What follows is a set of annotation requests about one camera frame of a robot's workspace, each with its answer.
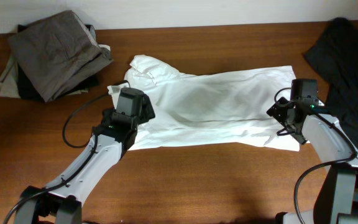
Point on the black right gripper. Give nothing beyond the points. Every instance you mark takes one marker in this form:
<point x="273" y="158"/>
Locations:
<point x="276" y="112"/>

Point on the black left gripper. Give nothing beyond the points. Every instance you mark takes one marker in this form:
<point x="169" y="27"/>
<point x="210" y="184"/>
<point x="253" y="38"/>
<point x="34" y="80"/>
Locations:
<point x="148" y="109"/>

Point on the white polo shirt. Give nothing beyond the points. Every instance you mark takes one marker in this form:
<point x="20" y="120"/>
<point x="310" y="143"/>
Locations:
<point x="193" y="110"/>

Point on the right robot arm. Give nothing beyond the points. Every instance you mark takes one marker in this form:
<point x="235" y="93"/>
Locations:
<point x="306" y="120"/>

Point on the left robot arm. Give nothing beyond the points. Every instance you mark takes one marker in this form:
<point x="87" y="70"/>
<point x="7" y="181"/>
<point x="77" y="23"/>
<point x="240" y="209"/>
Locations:
<point x="110" y="140"/>

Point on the dark green black garment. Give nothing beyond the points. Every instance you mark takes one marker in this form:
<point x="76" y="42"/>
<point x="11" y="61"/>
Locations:
<point x="334" y="57"/>

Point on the folded grey brown trousers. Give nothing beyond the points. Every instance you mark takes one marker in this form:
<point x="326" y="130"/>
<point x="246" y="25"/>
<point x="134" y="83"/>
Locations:
<point x="52" y="76"/>

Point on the folded beige garment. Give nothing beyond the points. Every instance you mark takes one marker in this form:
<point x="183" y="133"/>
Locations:
<point x="9" y="77"/>

